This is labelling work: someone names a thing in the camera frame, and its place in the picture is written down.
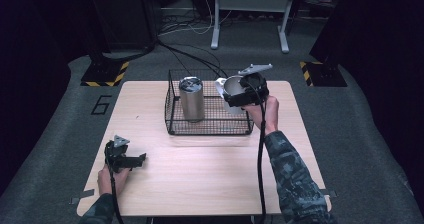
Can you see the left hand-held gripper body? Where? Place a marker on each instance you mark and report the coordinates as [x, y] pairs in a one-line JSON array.
[[116, 154]]

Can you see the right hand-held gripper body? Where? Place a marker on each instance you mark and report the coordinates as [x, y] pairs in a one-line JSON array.
[[255, 84]]

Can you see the steel tumbler with lid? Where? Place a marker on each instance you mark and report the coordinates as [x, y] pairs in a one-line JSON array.
[[192, 99]]

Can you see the person's left hand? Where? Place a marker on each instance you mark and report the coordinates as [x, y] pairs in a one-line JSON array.
[[108, 182]]

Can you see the person's right hand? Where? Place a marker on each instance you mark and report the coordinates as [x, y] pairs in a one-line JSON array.
[[268, 115]]

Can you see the grey tape strip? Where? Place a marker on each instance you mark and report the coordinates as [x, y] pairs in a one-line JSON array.
[[81, 196], [330, 193]]

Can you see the black yellow striped stand base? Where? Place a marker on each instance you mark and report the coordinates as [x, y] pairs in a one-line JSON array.
[[323, 74], [105, 73]]

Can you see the white metal desk frame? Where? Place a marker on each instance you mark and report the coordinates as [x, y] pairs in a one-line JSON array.
[[251, 4]]

